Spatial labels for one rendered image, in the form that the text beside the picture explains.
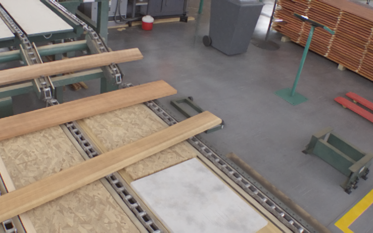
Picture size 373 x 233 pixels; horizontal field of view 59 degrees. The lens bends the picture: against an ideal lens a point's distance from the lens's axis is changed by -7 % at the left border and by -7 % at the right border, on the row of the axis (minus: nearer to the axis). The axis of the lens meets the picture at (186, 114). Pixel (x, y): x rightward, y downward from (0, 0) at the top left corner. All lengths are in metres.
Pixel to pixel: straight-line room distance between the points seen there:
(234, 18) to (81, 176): 4.39
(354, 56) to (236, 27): 2.35
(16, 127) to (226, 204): 1.34
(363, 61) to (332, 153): 3.26
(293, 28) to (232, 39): 1.98
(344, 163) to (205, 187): 2.15
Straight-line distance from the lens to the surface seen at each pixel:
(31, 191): 1.86
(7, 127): 2.32
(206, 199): 1.91
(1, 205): 1.82
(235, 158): 3.62
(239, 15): 5.76
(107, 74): 3.04
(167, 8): 7.69
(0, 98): 2.89
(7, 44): 3.67
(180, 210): 1.83
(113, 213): 1.79
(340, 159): 3.85
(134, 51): 3.22
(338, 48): 7.04
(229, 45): 5.98
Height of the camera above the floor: 2.17
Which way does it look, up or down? 31 degrees down
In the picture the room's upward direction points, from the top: 10 degrees clockwise
